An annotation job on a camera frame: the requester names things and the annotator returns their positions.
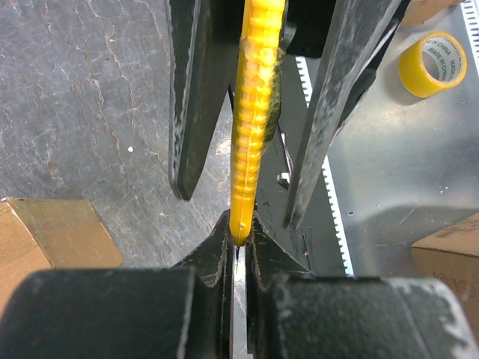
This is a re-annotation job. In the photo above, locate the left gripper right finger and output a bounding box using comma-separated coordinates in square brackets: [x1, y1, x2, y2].
[245, 218, 478, 358]

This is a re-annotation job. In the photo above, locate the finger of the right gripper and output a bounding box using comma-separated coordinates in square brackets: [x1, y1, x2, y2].
[284, 1, 409, 228]
[165, 0, 240, 200]

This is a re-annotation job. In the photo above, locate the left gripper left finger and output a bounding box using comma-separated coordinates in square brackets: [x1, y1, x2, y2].
[1, 212, 234, 358]

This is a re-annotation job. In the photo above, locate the yellow utility knife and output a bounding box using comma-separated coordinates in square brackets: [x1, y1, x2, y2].
[229, 1, 287, 247]

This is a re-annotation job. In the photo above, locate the brown cardboard express box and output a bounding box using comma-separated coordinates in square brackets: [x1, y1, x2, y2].
[1, 197, 123, 312]

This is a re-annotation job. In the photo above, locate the cardboard piece bottom centre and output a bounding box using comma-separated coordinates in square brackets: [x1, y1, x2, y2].
[401, 0, 463, 25]

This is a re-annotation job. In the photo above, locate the yellow tape roll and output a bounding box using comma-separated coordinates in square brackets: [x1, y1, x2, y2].
[398, 31, 467, 98]

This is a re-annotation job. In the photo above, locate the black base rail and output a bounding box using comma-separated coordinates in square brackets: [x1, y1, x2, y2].
[257, 55, 355, 277]

